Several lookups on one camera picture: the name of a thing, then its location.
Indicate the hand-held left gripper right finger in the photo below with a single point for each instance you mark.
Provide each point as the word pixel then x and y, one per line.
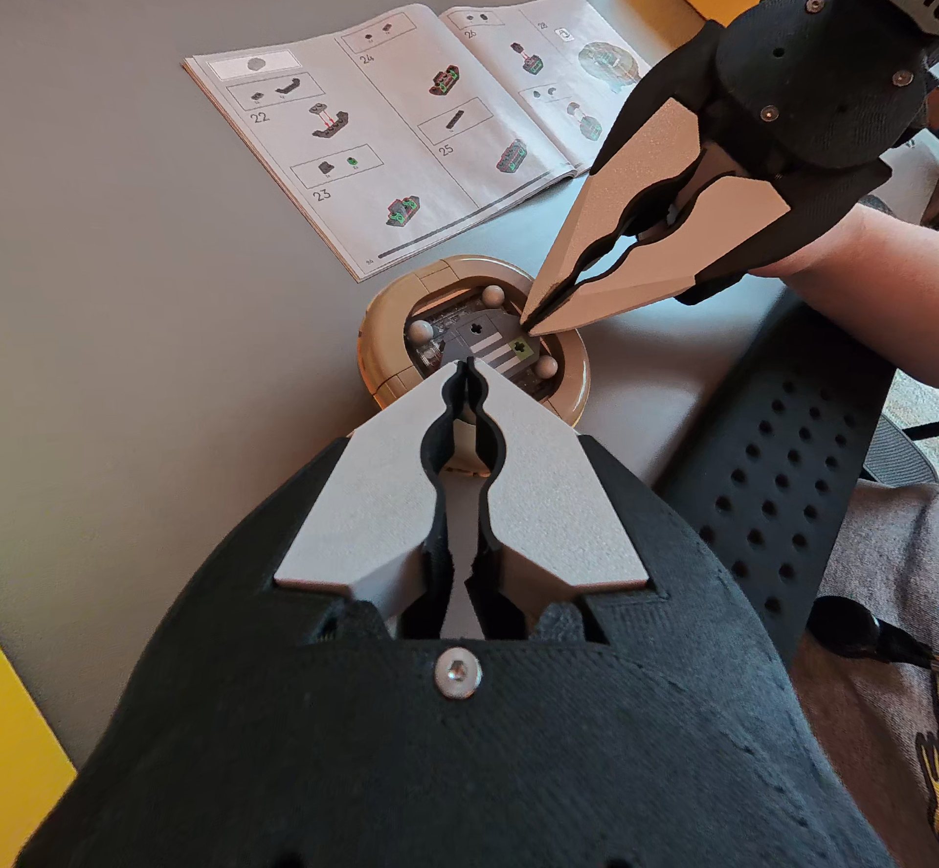
pixel 565 516

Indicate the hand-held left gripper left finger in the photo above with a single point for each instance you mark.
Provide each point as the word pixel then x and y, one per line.
pixel 359 516

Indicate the person's right forearm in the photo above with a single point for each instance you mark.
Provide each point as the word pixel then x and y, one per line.
pixel 865 281

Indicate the grey desk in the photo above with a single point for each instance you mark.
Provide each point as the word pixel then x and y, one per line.
pixel 147 296

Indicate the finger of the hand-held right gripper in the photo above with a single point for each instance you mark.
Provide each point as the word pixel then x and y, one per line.
pixel 704 230
pixel 631 171

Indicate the person's grey printed shirt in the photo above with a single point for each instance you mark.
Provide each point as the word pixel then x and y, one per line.
pixel 865 530

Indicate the tan round brick pot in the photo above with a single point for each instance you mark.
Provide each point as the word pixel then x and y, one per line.
pixel 381 340

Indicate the open instruction booklet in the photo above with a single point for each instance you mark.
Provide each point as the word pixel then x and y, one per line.
pixel 367 112

